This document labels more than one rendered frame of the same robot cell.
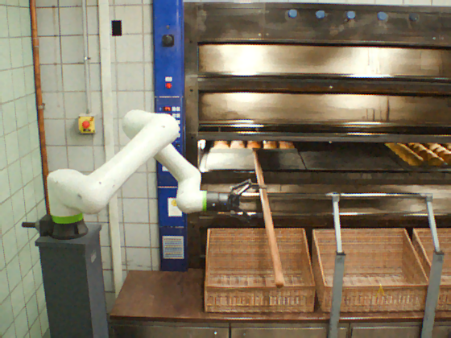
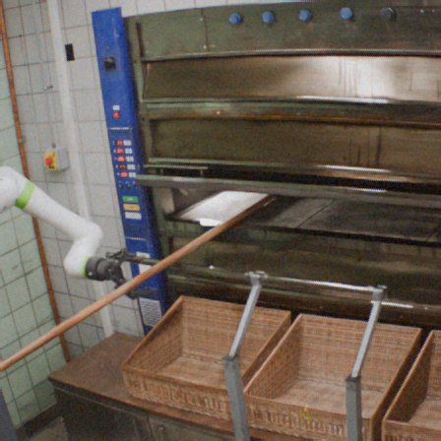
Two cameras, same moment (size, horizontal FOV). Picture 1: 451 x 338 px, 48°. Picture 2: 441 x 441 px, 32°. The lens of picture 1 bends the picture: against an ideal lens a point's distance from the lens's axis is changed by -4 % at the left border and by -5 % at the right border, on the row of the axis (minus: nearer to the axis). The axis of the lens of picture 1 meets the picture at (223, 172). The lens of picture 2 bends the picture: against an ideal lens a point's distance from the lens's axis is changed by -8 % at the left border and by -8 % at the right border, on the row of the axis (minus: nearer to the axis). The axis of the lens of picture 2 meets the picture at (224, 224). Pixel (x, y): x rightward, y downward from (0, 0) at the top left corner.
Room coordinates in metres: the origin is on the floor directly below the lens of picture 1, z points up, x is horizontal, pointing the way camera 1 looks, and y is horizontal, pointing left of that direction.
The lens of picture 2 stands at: (0.20, -2.05, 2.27)
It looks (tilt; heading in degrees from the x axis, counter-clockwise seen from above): 19 degrees down; 36
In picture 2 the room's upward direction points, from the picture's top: 8 degrees counter-clockwise
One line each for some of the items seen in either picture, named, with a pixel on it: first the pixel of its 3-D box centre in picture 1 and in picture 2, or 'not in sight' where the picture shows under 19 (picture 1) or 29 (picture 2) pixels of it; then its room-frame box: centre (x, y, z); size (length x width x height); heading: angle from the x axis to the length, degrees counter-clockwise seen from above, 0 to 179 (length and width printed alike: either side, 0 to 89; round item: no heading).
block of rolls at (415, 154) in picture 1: (430, 150); not in sight; (3.21, -1.35, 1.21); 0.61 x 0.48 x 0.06; 178
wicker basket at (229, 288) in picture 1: (257, 268); (207, 355); (2.54, -0.18, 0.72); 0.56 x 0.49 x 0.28; 89
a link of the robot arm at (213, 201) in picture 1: (213, 200); (98, 268); (2.26, 0.05, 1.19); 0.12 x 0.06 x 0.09; 179
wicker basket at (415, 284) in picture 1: (366, 267); (334, 378); (2.52, -0.78, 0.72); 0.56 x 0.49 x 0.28; 89
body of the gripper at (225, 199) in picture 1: (229, 201); (111, 271); (2.26, -0.03, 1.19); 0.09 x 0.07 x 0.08; 89
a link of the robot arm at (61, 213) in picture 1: (67, 195); not in sight; (1.84, 0.59, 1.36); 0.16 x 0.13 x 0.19; 49
